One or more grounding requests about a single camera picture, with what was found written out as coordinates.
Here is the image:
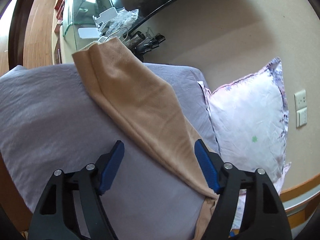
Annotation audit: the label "tan beige garment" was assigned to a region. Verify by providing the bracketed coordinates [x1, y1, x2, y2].
[72, 38, 218, 239]

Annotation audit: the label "black binder clips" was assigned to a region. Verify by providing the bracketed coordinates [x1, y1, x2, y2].
[130, 31, 166, 56]

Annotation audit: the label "white floral pillow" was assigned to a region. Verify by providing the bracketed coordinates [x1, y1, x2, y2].
[197, 56, 292, 230]

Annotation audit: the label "clear plastic bag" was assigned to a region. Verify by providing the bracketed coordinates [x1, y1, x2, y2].
[106, 8, 139, 35]

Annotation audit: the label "white wall switch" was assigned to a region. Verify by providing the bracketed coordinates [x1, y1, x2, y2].
[296, 107, 308, 128]

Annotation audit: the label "lavender grey bed sheet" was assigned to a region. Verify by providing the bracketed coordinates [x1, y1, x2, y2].
[1, 64, 204, 239]

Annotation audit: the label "white wall socket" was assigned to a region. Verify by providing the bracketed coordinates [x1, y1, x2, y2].
[294, 89, 307, 111]

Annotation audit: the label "glass-top desk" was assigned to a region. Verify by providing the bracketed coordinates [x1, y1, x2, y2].
[60, 0, 106, 62]

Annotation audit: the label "white phone stand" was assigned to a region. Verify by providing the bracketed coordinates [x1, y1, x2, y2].
[93, 7, 118, 28]

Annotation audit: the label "wooden headboard trim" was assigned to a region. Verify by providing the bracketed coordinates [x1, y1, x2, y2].
[280, 175, 319, 229]

